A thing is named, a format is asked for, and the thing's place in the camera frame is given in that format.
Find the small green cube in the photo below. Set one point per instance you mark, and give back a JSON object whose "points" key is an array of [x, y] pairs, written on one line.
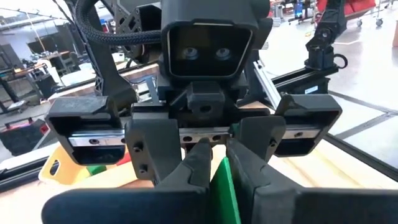
{"points": [[96, 169]]}

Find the black aluminium table frame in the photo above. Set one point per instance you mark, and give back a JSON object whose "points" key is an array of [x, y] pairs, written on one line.
{"points": [[367, 158]]}

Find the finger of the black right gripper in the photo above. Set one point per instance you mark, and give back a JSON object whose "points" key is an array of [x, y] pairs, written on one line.
{"points": [[152, 146], [261, 133]]}

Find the yellow plastic bin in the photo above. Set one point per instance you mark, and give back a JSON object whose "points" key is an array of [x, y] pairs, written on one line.
{"points": [[68, 174]]}

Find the black red cart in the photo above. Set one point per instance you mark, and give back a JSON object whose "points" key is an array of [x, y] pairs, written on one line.
{"points": [[21, 140]]}

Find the long green block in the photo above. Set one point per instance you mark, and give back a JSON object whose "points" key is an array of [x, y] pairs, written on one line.
{"points": [[224, 193]]}

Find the small red block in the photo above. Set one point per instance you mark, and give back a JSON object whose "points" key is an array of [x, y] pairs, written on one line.
{"points": [[124, 159]]}

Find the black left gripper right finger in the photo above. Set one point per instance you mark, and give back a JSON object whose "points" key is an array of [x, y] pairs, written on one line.
{"points": [[311, 208]]}

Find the red wheeled cart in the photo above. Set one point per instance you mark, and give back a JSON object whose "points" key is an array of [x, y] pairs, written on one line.
{"points": [[360, 6]]}

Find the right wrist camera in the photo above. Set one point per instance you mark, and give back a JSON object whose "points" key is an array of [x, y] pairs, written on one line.
{"points": [[211, 53]]}

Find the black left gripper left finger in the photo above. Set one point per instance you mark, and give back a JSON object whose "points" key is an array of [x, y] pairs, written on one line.
{"points": [[124, 208]]}

